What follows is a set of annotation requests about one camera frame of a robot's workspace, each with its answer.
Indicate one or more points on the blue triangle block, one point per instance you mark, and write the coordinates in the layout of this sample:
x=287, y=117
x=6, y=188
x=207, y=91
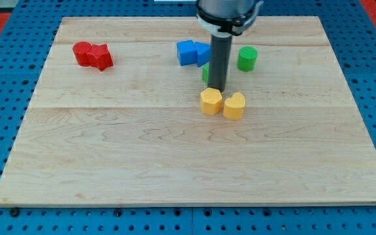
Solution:
x=202, y=53

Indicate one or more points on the yellow hexagon block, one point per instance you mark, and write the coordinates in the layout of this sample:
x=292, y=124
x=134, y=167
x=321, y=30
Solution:
x=210, y=101

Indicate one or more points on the green cylinder block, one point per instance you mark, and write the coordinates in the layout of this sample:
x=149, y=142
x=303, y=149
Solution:
x=247, y=57

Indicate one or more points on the yellow heart block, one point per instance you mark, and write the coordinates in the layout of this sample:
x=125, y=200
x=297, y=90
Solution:
x=234, y=106

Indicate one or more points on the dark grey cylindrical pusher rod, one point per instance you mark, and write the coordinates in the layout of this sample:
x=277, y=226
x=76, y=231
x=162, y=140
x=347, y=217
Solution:
x=219, y=60

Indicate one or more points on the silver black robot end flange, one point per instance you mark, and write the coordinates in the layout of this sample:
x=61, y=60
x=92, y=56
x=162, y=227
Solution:
x=227, y=17

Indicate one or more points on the red star block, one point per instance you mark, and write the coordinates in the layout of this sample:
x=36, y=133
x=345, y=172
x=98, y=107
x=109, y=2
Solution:
x=99, y=56

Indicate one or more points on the blue cube block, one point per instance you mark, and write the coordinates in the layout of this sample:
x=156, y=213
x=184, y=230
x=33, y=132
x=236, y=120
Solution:
x=186, y=52

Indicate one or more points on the light wooden board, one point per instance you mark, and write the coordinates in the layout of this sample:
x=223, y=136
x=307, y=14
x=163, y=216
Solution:
x=133, y=134

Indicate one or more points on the red cylinder block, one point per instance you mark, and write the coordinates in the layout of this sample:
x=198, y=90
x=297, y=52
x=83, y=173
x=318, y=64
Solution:
x=80, y=50

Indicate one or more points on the green block behind rod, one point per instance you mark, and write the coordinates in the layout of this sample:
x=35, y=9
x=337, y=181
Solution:
x=205, y=73

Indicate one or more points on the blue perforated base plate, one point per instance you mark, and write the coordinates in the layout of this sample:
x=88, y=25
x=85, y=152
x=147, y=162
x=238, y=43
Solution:
x=24, y=45

